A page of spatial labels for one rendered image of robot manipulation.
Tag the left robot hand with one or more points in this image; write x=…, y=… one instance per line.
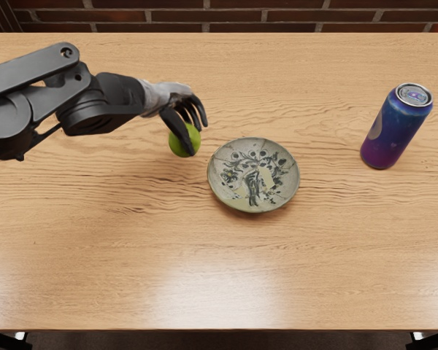
x=160, y=94

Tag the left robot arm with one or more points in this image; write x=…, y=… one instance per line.
x=76, y=98

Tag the green lime fruit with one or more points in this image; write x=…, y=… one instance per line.
x=179, y=146

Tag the patterned ceramic plate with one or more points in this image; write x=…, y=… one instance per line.
x=253, y=175

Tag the blue purple drink can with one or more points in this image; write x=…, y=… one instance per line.
x=396, y=127

